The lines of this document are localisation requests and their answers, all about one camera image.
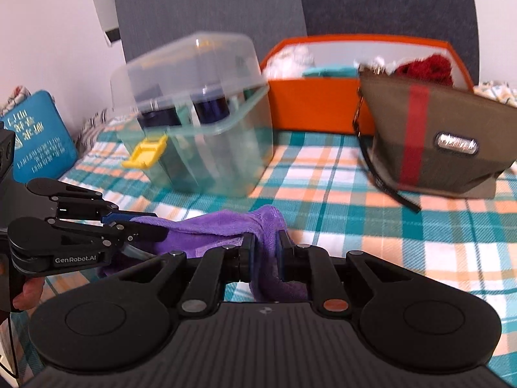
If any purple microfiber towel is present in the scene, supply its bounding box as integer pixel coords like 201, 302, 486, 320
96, 204, 310, 301

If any white knit cloth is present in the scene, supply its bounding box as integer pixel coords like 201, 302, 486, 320
262, 45, 315, 81

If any light blue wipes packet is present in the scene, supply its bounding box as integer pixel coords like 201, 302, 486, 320
302, 65, 358, 78

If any person's left hand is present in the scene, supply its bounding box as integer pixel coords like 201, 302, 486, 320
1, 256, 45, 313

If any plaid teal orange bedsheet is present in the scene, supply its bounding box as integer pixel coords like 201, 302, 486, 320
7, 80, 517, 388

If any striped pillow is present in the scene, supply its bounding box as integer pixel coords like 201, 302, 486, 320
1, 86, 115, 156

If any yellow box latch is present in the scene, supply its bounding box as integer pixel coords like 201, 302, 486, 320
122, 135, 168, 170

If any clear green plastic storage box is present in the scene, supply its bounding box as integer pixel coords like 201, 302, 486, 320
117, 86, 273, 197

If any dark blue jar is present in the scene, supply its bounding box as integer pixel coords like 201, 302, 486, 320
137, 107, 181, 129

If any dark blue bottle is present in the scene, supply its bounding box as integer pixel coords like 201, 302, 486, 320
194, 97, 230, 124

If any olive red-striped pouch bag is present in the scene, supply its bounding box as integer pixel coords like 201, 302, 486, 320
352, 65, 516, 213

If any orange cardboard box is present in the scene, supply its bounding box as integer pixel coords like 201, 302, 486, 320
260, 34, 474, 134

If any clear plastic box lid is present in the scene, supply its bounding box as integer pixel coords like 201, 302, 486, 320
111, 32, 272, 134

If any red fluffy cloth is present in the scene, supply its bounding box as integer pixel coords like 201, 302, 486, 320
394, 53, 454, 87

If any dark grey upholstered headboard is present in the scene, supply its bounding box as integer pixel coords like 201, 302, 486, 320
115, 0, 479, 78

